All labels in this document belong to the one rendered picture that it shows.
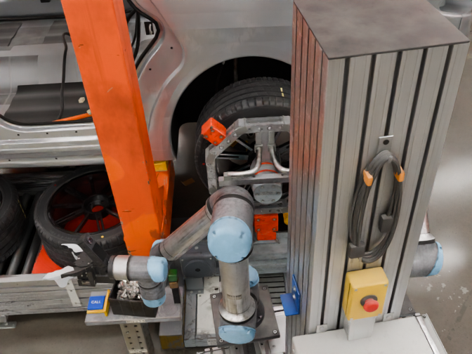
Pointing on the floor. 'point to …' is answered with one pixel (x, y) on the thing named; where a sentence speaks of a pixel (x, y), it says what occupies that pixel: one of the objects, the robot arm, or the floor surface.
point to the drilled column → (138, 338)
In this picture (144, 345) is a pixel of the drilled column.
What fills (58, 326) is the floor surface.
